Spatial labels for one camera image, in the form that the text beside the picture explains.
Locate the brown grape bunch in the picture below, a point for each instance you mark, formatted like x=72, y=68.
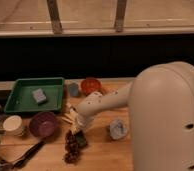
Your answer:
x=72, y=149

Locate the white cup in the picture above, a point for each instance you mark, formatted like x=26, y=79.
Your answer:
x=13, y=125

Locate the red bowl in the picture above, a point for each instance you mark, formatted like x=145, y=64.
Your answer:
x=90, y=85

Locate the dark felt eraser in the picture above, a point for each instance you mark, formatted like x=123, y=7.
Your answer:
x=81, y=140

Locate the light wooden cutting board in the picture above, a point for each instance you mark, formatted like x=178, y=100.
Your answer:
x=11, y=155

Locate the black handled knife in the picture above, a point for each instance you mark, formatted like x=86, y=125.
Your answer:
x=21, y=161

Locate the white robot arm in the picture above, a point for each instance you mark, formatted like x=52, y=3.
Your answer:
x=160, y=101

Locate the green plastic tray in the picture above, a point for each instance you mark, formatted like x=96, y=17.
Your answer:
x=21, y=100

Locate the purple bowl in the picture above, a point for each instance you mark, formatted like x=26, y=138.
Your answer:
x=43, y=124

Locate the grey blue cup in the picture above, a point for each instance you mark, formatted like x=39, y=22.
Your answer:
x=73, y=89

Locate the grey blue sponge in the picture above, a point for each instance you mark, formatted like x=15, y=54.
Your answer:
x=39, y=96

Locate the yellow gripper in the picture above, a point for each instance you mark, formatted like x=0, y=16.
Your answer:
x=75, y=129

